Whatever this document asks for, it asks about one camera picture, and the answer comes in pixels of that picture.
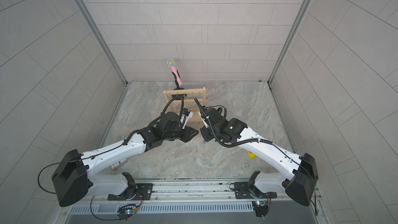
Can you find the aluminium corner frame post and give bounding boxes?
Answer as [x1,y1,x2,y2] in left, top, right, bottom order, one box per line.
[268,0,312,87]
[73,0,128,87]

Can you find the pink toy microphone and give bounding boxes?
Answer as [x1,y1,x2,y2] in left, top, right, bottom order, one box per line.
[166,59,182,89]

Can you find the black microphone stand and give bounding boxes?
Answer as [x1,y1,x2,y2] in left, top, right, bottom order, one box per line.
[171,72,187,101]

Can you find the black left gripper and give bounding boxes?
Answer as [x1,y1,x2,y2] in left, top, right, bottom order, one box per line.
[163,124,201,143]

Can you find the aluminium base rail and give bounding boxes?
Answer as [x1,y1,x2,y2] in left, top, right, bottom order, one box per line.
[62,178,321,215]

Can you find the small printed card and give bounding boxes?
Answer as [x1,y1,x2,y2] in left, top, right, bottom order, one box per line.
[110,159,129,171]

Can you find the aluminium corner frame post right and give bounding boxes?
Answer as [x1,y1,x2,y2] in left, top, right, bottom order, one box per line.
[268,0,312,87]

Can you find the wooden jewelry display stand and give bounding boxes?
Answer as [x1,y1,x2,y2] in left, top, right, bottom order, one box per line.
[163,87,206,123]

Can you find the aluminium corner frame post left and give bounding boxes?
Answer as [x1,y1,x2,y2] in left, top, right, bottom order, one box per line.
[73,0,128,87]

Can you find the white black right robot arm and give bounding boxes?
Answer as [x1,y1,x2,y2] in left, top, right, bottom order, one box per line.
[195,99,318,206]

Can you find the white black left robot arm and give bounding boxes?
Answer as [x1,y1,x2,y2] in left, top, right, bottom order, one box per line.
[51,107,199,207]

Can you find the yellow plastic triangle piece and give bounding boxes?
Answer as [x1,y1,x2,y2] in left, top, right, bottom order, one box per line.
[247,151,256,159]

